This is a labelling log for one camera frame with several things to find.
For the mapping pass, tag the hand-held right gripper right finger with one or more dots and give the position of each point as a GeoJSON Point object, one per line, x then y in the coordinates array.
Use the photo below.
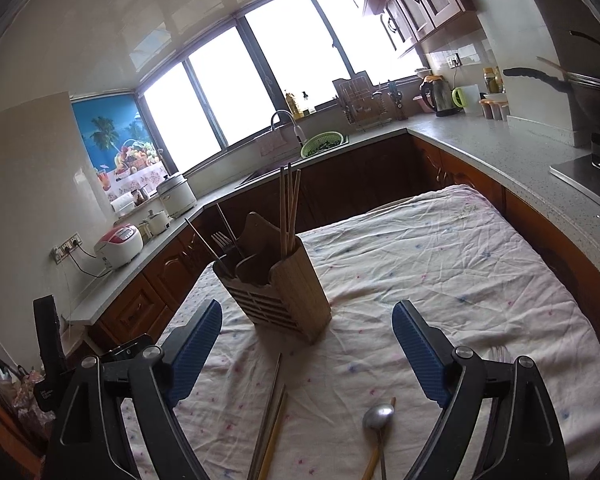
{"type": "Point", "coordinates": [420, 355]}

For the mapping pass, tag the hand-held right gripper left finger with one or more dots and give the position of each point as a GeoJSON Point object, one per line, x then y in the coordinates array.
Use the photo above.
{"type": "Point", "coordinates": [195, 355]}

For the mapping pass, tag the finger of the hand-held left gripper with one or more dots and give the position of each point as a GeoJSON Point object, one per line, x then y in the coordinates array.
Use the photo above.
{"type": "Point", "coordinates": [127, 346]}

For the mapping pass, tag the wooden chopstick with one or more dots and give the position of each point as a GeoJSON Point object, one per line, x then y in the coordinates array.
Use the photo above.
{"type": "Point", "coordinates": [295, 210]}
{"type": "Point", "coordinates": [283, 210]}
{"type": "Point", "coordinates": [276, 440]}
{"type": "Point", "coordinates": [389, 412]}

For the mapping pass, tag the metal spoon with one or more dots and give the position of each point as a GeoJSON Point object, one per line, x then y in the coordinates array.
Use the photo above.
{"type": "Point", "coordinates": [378, 416]}

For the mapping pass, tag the small metal fork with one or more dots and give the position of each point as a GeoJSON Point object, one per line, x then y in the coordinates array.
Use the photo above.
{"type": "Point", "coordinates": [500, 354]}

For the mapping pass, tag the metal chopstick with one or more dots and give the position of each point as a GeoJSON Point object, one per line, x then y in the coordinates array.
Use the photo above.
{"type": "Point", "coordinates": [228, 230]}
{"type": "Point", "coordinates": [205, 245]}
{"type": "Point", "coordinates": [272, 427]}
{"type": "Point", "coordinates": [266, 420]}

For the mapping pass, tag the wooden utensil holder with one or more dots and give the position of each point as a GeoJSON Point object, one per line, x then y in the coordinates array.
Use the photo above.
{"type": "Point", "coordinates": [280, 300]}

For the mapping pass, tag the brown wooden lower cabinets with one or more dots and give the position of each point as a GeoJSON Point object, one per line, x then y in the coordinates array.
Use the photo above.
{"type": "Point", "coordinates": [140, 305]}

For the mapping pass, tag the brown wooden cabinets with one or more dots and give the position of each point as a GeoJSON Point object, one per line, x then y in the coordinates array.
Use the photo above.
{"type": "Point", "coordinates": [420, 0]}
{"type": "Point", "coordinates": [140, 305]}

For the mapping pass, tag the wooden corner shelf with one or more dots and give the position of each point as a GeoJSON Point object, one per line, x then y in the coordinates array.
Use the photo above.
{"type": "Point", "coordinates": [10, 395]}

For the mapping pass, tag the white floral tablecloth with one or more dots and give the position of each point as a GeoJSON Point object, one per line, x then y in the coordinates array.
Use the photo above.
{"type": "Point", "coordinates": [430, 270]}

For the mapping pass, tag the pink and white rice cooker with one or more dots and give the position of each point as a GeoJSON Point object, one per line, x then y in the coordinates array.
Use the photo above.
{"type": "Point", "coordinates": [120, 246]}

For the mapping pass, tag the small white pot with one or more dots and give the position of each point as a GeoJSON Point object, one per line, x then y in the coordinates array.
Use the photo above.
{"type": "Point", "coordinates": [155, 222]}

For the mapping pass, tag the paper towel roll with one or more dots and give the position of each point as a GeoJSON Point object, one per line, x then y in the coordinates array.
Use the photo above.
{"type": "Point", "coordinates": [123, 204]}

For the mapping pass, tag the tall white rice cooker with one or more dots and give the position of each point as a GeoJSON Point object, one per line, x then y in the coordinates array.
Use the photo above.
{"type": "Point", "coordinates": [176, 195]}

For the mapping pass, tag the kitchen sink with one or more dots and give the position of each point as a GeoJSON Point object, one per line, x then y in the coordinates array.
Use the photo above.
{"type": "Point", "coordinates": [260, 175]}

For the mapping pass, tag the grey kitchen countertop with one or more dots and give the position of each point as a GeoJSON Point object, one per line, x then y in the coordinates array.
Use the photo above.
{"type": "Point", "coordinates": [480, 145]}

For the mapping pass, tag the pink dishcloth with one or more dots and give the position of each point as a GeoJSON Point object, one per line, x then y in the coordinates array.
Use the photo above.
{"type": "Point", "coordinates": [272, 142]}

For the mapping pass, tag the green plastic colander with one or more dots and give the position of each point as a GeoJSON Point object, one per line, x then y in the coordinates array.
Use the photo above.
{"type": "Point", "coordinates": [321, 144]}

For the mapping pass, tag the chrome sink faucet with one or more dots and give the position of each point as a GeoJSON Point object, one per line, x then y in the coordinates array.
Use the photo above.
{"type": "Point", "coordinates": [297, 132]}

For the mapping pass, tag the gas stove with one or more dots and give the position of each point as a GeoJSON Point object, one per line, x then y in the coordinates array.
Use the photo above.
{"type": "Point", "coordinates": [590, 170]}

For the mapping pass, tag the row of spice jars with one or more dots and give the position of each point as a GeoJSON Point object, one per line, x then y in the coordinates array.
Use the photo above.
{"type": "Point", "coordinates": [495, 109]}

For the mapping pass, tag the dish drying rack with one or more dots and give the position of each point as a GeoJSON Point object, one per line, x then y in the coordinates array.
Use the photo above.
{"type": "Point", "coordinates": [360, 102]}

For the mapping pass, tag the steel electric kettle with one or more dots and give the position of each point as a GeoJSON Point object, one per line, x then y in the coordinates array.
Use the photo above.
{"type": "Point", "coordinates": [439, 96]}

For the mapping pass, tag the yellow oil bottle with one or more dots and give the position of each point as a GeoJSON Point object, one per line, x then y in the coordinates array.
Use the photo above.
{"type": "Point", "coordinates": [291, 104]}

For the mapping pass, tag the small dispenser bottle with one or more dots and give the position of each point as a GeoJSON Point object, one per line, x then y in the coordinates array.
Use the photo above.
{"type": "Point", "coordinates": [307, 103]}

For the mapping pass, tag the glass condiment jars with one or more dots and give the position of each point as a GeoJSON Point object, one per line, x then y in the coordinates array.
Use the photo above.
{"type": "Point", "coordinates": [493, 80]}

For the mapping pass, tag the black wok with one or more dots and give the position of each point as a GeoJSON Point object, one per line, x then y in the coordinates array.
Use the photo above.
{"type": "Point", "coordinates": [595, 110]}

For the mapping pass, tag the kitchen window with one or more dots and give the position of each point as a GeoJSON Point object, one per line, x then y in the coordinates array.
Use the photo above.
{"type": "Point", "coordinates": [280, 60]}

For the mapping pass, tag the brown wooden upper cabinets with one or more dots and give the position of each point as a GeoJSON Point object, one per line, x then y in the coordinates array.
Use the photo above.
{"type": "Point", "coordinates": [420, 0]}

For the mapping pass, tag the wall socket strip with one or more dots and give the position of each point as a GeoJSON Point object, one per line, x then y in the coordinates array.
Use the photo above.
{"type": "Point", "coordinates": [67, 247]}

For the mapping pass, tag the tropical fruit wall poster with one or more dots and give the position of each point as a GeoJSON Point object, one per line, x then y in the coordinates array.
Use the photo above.
{"type": "Point", "coordinates": [110, 130]}

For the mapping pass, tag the single wall socket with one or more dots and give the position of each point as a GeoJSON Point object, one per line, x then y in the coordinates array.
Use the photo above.
{"type": "Point", "coordinates": [455, 60]}

